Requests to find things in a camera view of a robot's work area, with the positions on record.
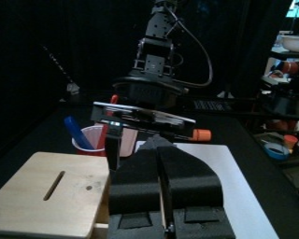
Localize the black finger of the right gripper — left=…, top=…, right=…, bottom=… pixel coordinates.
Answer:
left=102, top=123, right=122, bottom=172

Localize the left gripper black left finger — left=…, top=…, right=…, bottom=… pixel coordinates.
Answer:
left=106, top=134, right=166, bottom=239

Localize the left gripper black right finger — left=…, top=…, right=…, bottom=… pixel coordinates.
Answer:
left=154, top=134, right=236, bottom=239

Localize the wooden board with slot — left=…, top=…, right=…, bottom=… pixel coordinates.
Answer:
left=0, top=151, right=112, bottom=239

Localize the red plastic utensil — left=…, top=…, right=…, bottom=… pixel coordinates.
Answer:
left=96, top=93, right=120, bottom=149

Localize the white rectangular mat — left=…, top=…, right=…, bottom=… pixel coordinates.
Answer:
left=133, top=141, right=280, bottom=239

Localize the blue tape roll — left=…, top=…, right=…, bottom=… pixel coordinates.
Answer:
left=263, top=142, right=291, bottom=162

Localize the small orange cup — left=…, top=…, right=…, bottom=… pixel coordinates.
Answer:
left=283, top=134, right=299, bottom=150

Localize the red cup on shelf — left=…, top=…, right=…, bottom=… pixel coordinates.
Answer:
left=280, top=60, right=299, bottom=76

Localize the white bowl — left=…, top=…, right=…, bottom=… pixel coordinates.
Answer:
left=279, top=34, right=299, bottom=53

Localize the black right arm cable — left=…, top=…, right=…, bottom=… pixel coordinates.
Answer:
left=165, top=5, right=215, bottom=89

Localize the thin diagonal frame cord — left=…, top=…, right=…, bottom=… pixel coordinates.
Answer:
left=41, top=44, right=74, bottom=86

